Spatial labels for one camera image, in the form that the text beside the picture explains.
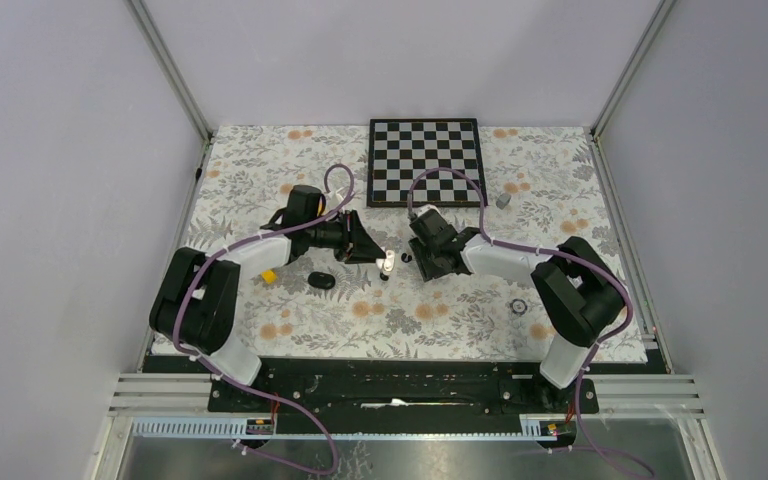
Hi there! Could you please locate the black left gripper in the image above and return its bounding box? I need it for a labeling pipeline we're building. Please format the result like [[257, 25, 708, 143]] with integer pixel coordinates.
[[306, 210, 386, 264]]

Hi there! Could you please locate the white earbud charging case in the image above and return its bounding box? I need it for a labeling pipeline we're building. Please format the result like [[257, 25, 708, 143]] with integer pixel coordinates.
[[376, 250, 396, 277]]

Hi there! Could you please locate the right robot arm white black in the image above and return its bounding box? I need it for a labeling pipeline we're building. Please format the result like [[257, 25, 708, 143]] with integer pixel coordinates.
[[409, 206, 633, 412]]

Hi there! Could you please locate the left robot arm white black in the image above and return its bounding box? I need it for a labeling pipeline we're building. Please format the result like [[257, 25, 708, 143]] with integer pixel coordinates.
[[148, 185, 387, 411]]

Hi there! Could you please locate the black oval earbud case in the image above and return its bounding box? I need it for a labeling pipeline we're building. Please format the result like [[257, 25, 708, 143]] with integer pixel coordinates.
[[307, 271, 336, 291]]

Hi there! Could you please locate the small grey cube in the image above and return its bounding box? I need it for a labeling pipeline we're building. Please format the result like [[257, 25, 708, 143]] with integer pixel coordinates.
[[495, 192, 512, 210]]

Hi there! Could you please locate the yellow block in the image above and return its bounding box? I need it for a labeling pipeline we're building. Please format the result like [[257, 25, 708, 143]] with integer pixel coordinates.
[[261, 270, 277, 284]]

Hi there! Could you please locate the black white checkerboard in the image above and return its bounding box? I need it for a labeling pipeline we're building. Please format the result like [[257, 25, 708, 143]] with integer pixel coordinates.
[[366, 117, 487, 208]]

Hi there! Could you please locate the floral patterned table mat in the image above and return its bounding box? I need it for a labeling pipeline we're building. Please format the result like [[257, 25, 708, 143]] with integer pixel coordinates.
[[185, 126, 623, 361]]

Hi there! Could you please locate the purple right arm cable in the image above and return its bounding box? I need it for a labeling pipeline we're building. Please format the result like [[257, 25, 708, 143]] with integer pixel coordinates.
[[407, 166, 657, 480]]

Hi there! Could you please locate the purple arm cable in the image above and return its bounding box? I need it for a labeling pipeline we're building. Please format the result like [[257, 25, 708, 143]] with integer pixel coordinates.
[[407, 166, 657, 480], [170, 164, 357, 478]]

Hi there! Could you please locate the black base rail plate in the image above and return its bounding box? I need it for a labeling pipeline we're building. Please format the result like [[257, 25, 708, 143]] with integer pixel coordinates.
[[208, 356, 601, 436]]

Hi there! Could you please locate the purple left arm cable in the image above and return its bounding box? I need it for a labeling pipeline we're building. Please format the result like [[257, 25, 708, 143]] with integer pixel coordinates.
[[170, 164, 357, 478]]

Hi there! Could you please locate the slotted grey cable duct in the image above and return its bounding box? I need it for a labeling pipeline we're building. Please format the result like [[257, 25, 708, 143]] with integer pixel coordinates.
[[131, 415, 575, 442]]

